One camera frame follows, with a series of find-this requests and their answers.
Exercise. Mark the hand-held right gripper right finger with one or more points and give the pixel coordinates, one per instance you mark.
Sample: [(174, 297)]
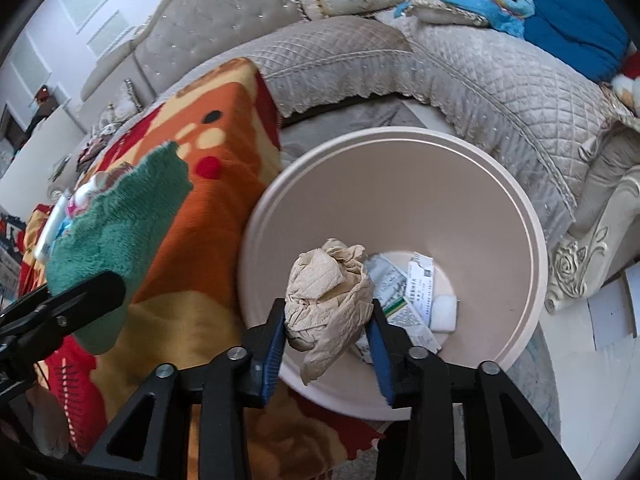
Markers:
[(382, 355)]

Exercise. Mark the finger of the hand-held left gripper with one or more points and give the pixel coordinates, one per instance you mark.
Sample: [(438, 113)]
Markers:
[(85, 297)]

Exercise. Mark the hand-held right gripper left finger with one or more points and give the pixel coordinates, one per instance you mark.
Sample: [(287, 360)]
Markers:
[(275, 340)]

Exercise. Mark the brown paper tissue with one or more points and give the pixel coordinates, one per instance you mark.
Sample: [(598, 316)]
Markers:
[(325, 295)]

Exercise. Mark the white printed card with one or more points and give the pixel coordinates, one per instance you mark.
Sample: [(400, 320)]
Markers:
[(420, 285)]

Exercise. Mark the green fluffy cloth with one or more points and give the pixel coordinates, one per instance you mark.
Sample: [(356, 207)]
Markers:
[(125, 220)]

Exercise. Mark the beige round waste bin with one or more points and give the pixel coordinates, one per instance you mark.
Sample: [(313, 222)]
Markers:
[(390, 195)]

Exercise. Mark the white foam block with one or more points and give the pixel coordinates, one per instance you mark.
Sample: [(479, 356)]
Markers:
[(444, 315)]

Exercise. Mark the white printed paper packet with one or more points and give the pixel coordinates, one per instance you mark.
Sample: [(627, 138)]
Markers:
[(395, 280)]

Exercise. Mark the white flat printed box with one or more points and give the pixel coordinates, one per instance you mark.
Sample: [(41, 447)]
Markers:
[(50, 230)]

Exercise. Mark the white pink plastic bottle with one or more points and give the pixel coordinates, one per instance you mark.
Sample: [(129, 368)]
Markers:
[(87, 192)]

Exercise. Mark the orange red printed blanket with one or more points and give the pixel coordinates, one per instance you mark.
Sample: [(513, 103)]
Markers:
[(210, 210)]

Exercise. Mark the white paper sheet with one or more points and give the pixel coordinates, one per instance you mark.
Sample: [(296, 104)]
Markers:
[(612, 310)]

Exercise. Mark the quilted beige sofa cover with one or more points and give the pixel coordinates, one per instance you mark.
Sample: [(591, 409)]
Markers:
[(325, 55), (500, 90)]

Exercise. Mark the beige tufted sofa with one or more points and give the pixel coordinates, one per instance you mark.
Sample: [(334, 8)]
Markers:
[(210, 25)]

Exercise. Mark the beige gold trim cushion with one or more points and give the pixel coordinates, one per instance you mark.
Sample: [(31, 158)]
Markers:
[(440, 14)]

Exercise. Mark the red hat plush toy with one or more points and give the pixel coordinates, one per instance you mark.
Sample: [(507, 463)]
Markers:
[(630, 85)]

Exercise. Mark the blue folded clothes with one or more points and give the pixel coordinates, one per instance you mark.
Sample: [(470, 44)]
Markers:
[(575, 30)]

